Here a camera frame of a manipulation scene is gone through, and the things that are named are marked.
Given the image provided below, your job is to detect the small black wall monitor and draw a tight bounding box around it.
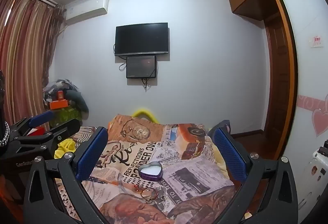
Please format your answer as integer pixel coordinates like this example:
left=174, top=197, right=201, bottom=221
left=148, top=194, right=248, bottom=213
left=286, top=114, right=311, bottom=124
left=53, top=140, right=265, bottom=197
left=126, top=55, right=157, bottom=79

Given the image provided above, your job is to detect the white air conditioner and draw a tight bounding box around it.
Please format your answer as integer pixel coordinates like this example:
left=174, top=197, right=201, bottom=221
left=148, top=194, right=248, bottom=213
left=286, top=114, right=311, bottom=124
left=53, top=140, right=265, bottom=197
left=65, top=0, right=109, bottom=25

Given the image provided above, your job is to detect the pink heart decal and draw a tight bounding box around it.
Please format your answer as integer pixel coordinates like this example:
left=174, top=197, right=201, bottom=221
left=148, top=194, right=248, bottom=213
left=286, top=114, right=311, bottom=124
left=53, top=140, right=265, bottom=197
left=298, top=94, right=328, bottom=138

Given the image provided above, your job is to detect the red and gold bracelet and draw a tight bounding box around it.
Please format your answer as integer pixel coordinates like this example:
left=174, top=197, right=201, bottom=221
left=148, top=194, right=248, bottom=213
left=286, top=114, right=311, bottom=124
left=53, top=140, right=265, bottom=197
left=140, top=187, right=158, bottom=204

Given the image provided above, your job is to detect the brown wooden door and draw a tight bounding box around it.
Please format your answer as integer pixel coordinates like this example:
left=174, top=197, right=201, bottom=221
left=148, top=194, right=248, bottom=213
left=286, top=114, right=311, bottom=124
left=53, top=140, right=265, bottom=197
left=263, top=13, right=292, bottom=161

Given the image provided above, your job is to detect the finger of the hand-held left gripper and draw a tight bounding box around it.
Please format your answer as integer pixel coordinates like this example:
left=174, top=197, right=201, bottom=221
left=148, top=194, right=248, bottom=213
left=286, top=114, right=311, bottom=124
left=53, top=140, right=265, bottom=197
left=14, top=118, right=81, bottom=153
left=9, top=110, right=55, bottom=137

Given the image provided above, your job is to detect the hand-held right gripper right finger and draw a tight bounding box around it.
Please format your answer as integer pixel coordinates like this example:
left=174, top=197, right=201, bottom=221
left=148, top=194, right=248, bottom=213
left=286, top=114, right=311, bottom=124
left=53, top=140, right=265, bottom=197
left=209, top=122, right=299, bottom=224

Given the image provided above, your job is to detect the striped bed sheet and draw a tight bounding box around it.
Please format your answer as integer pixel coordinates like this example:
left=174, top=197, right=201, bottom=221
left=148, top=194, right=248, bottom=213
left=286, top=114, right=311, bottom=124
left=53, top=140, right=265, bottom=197
left=76, top=126, right=97, bottom=143

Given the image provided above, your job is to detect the purple heart-shaped tin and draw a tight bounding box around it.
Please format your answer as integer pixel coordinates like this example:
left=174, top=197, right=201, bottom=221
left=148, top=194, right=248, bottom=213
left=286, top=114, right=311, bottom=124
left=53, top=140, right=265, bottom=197
left=138, top=162, right=164, bottom=181

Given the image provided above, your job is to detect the white plastic appliance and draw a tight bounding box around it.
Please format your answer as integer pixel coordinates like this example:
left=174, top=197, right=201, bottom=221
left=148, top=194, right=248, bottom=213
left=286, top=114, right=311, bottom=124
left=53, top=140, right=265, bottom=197
left=299, top=139, right=328, bottom=215

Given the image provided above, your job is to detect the yellow cloth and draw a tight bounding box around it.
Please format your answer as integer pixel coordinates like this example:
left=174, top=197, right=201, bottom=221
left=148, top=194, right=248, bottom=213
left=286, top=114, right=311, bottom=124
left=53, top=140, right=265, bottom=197
left=54, top=138, right=77, bottom=159

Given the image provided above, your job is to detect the green box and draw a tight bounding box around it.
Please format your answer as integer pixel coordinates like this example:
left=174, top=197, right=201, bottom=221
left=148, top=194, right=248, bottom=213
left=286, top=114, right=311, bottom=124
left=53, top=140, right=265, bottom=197
left=50, top=105, right=83, bottom=127

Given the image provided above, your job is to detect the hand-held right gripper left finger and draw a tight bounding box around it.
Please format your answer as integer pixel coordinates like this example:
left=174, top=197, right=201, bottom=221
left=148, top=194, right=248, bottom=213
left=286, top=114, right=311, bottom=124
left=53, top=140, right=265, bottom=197
left=23, top=127, right=109, bottom=224

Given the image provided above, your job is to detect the striped curtain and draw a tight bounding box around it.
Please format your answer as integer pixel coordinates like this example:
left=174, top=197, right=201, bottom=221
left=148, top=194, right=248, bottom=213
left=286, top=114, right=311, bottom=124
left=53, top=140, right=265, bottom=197
left=0, top=0, right=63, bottom=131

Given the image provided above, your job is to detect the white sliding wardrobe door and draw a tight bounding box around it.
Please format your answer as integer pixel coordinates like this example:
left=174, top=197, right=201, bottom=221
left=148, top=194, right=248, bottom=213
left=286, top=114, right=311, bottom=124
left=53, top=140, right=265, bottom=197
left=271, top=0, right=328, bottom=163

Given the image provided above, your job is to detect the black wall television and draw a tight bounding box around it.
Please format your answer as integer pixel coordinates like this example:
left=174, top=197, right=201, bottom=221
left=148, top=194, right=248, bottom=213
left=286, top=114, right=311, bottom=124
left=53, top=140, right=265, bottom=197
left=114, top=23, right=169, bottom=57

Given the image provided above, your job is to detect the pile of grey clothes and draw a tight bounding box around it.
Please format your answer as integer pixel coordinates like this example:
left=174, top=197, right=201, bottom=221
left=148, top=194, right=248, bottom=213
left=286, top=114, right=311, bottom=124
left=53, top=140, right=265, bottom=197
left=43, top=78, right=89, bottom=119

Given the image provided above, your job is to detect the small wall sign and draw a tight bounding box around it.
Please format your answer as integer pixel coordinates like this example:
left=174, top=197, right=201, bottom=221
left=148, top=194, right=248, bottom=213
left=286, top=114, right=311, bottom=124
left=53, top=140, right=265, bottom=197
left=310, top=35, right=323, bottom=48

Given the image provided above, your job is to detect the orange box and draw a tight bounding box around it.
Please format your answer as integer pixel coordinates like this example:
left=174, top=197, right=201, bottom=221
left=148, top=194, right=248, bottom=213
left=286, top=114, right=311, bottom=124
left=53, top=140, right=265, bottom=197
left=50, top=100, right=69, bottom=110

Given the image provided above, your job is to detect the newspaper print blanket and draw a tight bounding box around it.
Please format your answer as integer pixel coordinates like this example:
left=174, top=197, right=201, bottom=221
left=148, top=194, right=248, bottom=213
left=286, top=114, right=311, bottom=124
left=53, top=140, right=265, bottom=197
left=55, top=114, right=246, bottom=224

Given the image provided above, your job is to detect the yellow plush cushion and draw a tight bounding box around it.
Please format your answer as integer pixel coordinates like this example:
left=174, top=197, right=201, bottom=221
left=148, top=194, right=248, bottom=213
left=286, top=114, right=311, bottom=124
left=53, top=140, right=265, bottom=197
left=132, top=109, right=161, bottom=121

